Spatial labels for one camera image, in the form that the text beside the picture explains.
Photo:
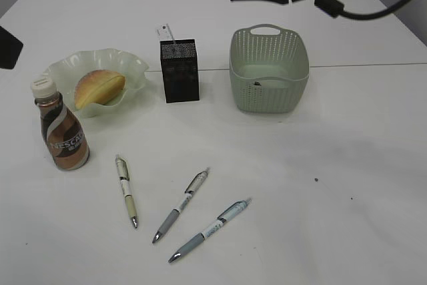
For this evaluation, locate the green plastic woven basket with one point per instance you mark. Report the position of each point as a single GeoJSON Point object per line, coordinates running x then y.
{"type": "Point", "coordinates": [273, 56]}

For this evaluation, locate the blue grey grip pen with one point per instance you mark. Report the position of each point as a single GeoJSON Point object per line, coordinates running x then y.
{"type": "Point", "coordinates": [226, 216]}

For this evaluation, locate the brown Nescafe coffee bottle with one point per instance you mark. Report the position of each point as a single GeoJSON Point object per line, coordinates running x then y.
{"type": "Point", "coordinates": [61, 130]}

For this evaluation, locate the black square pen holder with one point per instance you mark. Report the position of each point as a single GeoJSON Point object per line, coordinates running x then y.
{"type": "Point", "coordinates": [180, 71]}

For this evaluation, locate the clear plastic ruler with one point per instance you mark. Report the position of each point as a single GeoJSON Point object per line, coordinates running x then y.
{"type": "Point", "coordinates": [164, 33]}

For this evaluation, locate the yellow bread loaf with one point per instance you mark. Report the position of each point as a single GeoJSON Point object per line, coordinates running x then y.
{"type": "Point", "coordinates": [98, 86]}

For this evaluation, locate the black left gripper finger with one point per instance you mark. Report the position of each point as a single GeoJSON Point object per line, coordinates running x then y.
{"type": "Point", "coordinates": [10, 49]}

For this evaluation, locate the white and green pen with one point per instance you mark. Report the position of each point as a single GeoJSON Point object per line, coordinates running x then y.
{"type": "Point", "coordinates": [124, 179]}

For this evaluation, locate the pale green ruffled glass plate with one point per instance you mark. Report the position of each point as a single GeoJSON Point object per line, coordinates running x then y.
{"type": "Point", "coordinates": [67, 72]}

